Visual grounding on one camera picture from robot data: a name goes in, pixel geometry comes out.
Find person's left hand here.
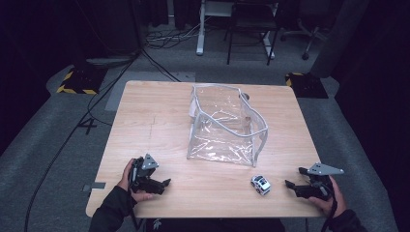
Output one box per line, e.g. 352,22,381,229
116,158,155,204

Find person's dark clothing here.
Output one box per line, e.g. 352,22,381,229
144,217,286,232

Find person's right hand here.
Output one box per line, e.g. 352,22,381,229
307,175,348,218

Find dark cabinet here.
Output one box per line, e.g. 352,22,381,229
76,0,143,66

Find white desk frame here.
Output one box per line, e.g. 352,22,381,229
195,0,277,60

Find office chair wheeled base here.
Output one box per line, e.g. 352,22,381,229
278,16,327,62

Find bundle of floor cables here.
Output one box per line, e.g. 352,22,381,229
144,21,201,50

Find clear plastic zipper bag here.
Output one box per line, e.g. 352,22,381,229
186,82,270,168

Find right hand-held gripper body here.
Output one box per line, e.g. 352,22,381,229
305,161,345,201

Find grey tape strip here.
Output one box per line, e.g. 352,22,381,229
81,181,107,193

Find black wrist strap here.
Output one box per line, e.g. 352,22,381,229
128,189,143,232
320,192,338,232

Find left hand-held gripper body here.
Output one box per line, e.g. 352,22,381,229
129,154,161,193

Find white toy car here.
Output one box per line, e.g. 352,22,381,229
249,174,272,196

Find long black floor cable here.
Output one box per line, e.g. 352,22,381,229
23,47,143,232

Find black yellow striped base plate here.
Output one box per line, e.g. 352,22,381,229
284,72,330,100
55,65,108,96

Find black metal chair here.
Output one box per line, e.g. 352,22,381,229
223,0,280,67

